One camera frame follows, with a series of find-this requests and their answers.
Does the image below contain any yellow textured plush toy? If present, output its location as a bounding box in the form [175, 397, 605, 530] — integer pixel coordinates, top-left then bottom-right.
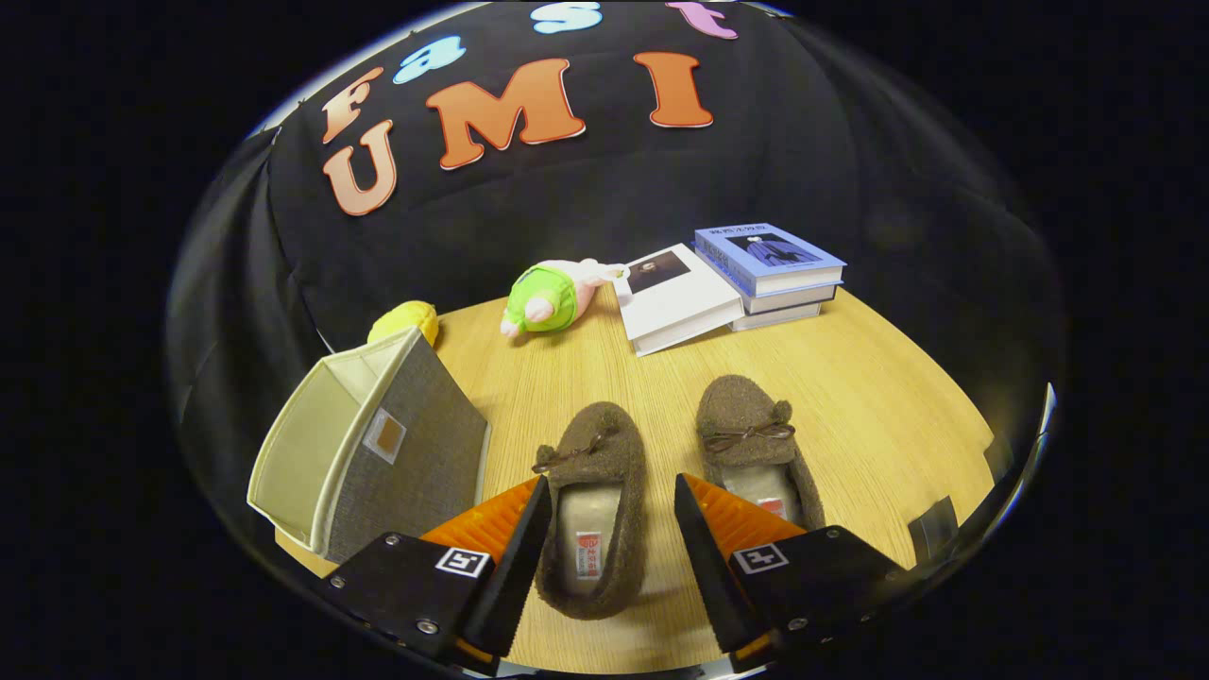
[366, 300, 440, 349]

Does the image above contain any grey fabric storage box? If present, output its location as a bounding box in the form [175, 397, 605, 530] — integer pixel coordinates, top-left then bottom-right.
[247, 326, 492, 566]

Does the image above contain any green and pink plush toy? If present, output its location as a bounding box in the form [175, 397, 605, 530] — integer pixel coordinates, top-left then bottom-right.
[499, 258, 626, 338]

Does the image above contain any dark cover book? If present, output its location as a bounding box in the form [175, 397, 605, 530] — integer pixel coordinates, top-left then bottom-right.
[740, 283, 840, 315]

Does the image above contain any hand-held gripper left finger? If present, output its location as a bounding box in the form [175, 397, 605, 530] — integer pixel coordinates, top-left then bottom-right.
[321, 475, 554, 677]

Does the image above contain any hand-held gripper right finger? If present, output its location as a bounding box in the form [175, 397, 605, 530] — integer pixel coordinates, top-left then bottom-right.
[673, 472, 915, 674]

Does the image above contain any brown fuzzy shoe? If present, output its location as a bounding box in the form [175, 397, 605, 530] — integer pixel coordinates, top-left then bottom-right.
[531, 401, 650, 621]
[696, 374, 827, 532]

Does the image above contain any dark grey block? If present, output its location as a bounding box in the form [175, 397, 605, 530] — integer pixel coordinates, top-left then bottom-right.
[909, 496, 960, 566]

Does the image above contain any white portrait cover book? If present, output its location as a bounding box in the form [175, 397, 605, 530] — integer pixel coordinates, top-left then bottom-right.
[614, 243, 747, 358]

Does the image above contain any blue cover book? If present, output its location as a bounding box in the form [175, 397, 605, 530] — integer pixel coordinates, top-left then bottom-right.
[694, 222, 848, 298]

